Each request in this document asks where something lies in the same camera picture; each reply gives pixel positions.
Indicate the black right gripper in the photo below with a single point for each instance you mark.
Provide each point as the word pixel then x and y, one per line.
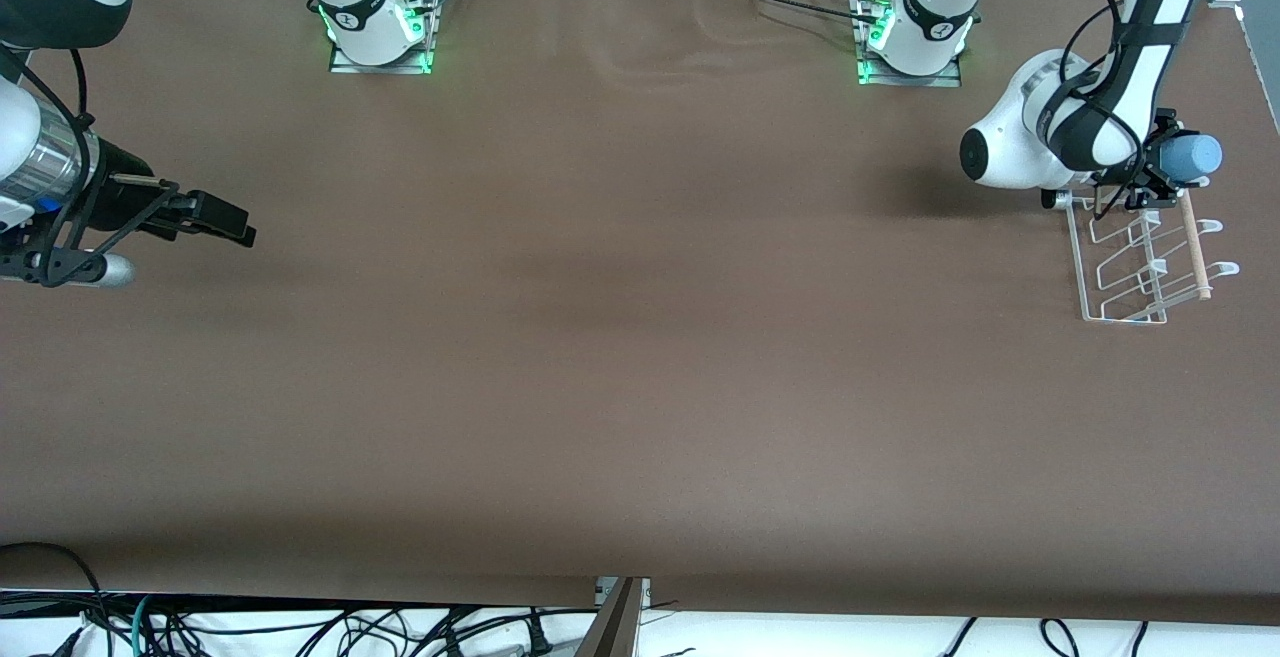
pixel 122 191

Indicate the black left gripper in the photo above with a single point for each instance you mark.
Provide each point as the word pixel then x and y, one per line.
pixel 1162 127

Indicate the light blue plastic cup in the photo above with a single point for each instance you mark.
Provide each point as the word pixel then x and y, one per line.
pixel 1195 157

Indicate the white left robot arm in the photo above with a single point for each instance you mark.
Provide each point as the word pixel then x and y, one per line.
pixel 1000 147

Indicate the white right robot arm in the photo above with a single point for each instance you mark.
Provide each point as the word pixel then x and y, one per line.
pixel 350 7

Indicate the brown table support bar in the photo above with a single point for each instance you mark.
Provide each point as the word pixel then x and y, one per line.
pixel 612 627

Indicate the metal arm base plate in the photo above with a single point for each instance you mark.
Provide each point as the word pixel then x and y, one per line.
pixel 945 80
pixel 345 65

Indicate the small metal table bracket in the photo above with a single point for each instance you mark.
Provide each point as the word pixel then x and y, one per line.
pixel 645 592

